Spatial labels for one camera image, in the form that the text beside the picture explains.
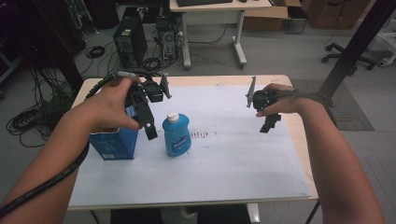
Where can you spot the black keyboard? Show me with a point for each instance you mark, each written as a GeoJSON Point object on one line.
{"type": "Point", "coordinates": [204, 2]}

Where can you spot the black computer tower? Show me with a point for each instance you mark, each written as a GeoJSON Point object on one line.
{"type": "Point", "coordinates": [130, 42]}

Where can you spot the grey floor mat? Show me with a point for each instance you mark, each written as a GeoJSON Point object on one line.
{"type": "Point", "coordinates": [348, 112]}

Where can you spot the brown cardboard box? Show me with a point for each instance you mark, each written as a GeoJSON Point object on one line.
{"type": "Point", "coordinates": [264, 17]}

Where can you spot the blue cardboard box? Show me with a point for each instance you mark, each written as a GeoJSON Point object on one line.
{"type": "Point", "coordinates": [115, 144]}

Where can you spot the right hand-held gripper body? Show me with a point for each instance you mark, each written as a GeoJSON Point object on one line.
{"type": "Point", "coordinates": [262, 99]}

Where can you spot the blue bottle with white cap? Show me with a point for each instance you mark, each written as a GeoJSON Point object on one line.
{"type": "Point", "coordinates": [176, 137]}

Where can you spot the black metal frame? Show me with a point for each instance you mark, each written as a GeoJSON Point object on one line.
{"type": "Point", "coordinates": [59, 46]}

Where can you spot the black metal stand post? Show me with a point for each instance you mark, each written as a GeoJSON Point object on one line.
{"type": "Point", "coordinates": [358, 46]}

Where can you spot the white desk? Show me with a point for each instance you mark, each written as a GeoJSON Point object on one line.
{"type": "Point", "coordinates": [214, 14]}

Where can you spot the open computer case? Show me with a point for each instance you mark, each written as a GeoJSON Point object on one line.
{"type": "Point", "coordinates": [167, 40]}

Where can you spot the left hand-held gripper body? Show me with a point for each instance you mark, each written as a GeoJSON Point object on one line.
{"type": "Point", "coordinates": [148, 90]}

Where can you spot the person's right hand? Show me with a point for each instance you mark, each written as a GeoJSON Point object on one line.
{"type": "Point", "coordinates": [285, 102]}

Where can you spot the wooden cabinet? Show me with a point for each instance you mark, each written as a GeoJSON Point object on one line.
{"type": "Point", "coordinates": [336, 12]}

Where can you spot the white equipment base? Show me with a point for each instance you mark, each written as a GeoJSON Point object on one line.
{"type": "Point", "coordinates": [387, 46]}

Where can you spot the white table sheet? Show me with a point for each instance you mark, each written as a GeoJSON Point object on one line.
{"type": "Point", "coordinates": [233, 155]}

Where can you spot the black office chair base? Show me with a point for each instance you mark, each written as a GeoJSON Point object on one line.
{"type": "Point", "coordinates": [348, 56]}

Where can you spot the person's left hand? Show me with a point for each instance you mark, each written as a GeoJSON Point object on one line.
{"type": "Point", "coordinates": [107, 107]}

